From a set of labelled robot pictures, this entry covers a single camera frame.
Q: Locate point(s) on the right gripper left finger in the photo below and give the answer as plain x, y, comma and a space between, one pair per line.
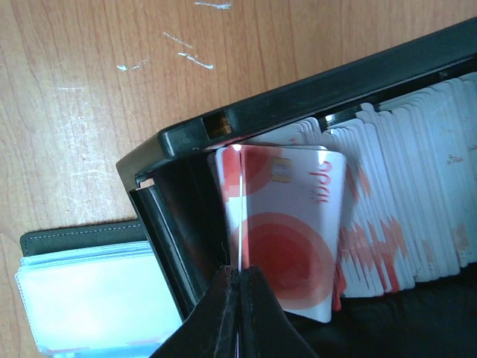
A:
211, 328

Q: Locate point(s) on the red white card stack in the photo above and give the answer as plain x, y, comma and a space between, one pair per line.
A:
408, 213

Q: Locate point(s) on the black leather card holder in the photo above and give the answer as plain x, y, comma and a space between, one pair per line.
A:
95, 291

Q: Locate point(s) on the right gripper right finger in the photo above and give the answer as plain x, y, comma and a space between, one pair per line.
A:
264, 329

